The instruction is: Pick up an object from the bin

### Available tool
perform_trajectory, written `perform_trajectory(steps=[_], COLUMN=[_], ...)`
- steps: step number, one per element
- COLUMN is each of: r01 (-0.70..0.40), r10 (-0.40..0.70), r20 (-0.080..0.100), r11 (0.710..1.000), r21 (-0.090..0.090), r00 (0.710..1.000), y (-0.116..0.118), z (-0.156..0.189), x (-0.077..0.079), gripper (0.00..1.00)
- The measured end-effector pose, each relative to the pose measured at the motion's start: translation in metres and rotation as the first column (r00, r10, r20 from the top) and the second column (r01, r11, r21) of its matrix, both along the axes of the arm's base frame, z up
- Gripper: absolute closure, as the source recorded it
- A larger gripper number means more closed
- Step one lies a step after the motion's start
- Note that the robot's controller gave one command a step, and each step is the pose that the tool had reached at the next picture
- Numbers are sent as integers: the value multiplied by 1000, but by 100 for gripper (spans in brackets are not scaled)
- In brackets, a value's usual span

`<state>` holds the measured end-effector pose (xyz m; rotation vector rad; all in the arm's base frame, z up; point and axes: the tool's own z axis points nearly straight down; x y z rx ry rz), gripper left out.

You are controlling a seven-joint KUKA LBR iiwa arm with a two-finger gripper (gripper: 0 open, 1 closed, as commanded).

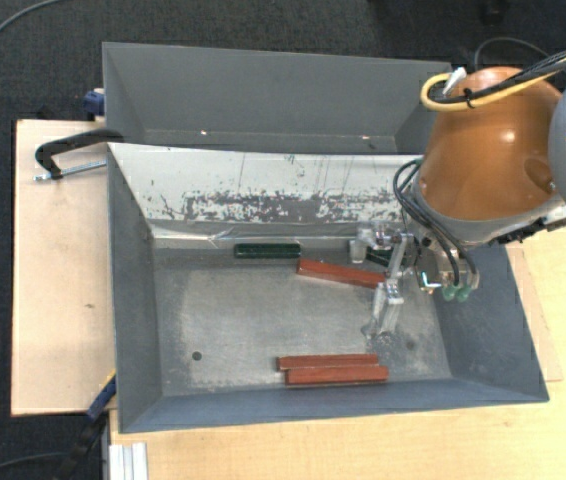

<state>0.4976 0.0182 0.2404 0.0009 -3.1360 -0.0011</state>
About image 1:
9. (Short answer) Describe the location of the grey metal bin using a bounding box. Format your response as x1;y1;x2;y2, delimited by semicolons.
101;41;550;435

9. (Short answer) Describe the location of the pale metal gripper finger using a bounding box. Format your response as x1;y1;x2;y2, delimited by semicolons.
361;278;406;342
348;220;404;265

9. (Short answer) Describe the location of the red-brown flat block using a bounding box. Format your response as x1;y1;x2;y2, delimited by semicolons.
276;353;380;372
296;258;388;290
284;365;391;387

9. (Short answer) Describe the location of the dark green flat block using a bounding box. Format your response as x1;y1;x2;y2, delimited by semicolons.
365;248;393;268
233;242;303;261

